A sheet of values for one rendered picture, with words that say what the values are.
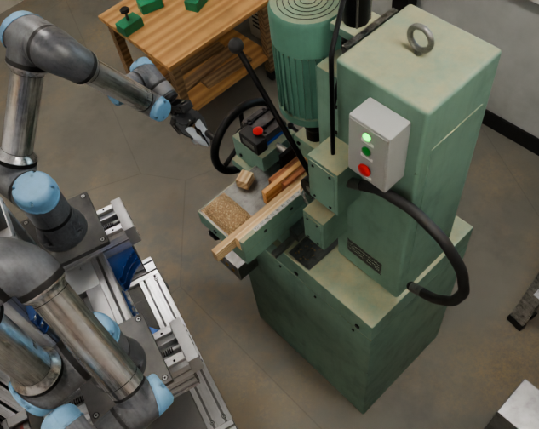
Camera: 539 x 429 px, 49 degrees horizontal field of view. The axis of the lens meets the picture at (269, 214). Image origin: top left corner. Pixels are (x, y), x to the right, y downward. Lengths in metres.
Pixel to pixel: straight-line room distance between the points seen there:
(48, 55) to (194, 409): 1.28
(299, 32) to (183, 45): 1.61
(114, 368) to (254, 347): 1.34
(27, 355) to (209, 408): 0.98
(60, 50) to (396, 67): 0.86
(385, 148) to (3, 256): 0.70
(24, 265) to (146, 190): 1.92
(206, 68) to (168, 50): 0.42
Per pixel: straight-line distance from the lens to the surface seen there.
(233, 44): 1.37
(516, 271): 2.72
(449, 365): 2.48
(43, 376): 1.43
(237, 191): 1.76
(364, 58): 1.17
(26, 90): 1.76
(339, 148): 1.31
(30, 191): 1.77
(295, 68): 1.36
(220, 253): 1.62
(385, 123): 1.11
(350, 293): 1.67
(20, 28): 1.71
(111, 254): 1.99
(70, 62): 1.64
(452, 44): 1.21
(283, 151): 1.71
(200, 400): 2.23
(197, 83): 3.17
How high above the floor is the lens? 2.30
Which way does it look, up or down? 55 degrees down
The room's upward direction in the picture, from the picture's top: 10 degrees counter-clockwise
